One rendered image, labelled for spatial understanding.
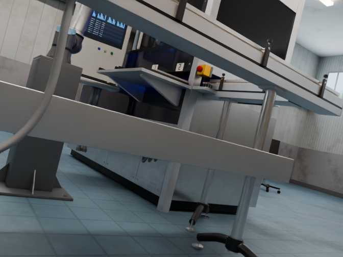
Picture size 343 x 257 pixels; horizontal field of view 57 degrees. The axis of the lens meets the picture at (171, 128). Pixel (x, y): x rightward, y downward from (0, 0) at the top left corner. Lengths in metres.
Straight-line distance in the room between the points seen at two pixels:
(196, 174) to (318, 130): 7.88
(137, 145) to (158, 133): 0.09
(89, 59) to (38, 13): 3.17
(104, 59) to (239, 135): 1.35
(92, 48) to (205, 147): 1.92
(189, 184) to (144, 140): 1.28
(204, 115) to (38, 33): 4.16
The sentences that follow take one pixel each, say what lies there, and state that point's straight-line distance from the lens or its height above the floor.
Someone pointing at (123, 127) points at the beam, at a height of 0.51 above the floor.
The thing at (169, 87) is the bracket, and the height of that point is 0.83.
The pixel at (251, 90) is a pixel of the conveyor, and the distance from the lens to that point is 1.94.
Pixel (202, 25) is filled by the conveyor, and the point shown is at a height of 0.91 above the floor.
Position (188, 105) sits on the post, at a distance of 2.15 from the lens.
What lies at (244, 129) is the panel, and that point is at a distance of 2.57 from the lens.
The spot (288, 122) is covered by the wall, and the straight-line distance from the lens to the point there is 9.63.
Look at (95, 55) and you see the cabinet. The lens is 2.92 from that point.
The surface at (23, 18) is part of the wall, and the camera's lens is 5.92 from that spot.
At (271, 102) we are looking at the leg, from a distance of 1.49.
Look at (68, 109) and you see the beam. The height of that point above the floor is 0.52.
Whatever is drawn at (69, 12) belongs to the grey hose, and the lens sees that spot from 0.93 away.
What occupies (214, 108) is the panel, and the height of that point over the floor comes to 0.79.
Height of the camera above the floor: 0.52
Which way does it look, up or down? 1 degrees up
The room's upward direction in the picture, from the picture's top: 14 degrees clockwise
